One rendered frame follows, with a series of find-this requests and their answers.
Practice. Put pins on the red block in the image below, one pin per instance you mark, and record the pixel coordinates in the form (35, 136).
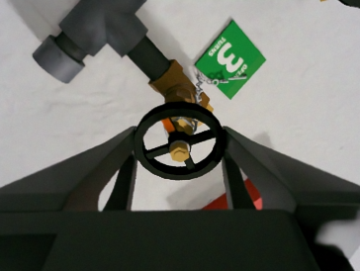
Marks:
(221, 202)

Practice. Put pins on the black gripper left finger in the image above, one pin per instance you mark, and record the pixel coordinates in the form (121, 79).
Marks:
(76, 183)

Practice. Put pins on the green tag with silver chain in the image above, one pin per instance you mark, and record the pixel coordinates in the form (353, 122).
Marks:
(227, 59)

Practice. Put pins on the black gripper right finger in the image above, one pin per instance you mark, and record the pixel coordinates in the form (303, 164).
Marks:
(325, 206)

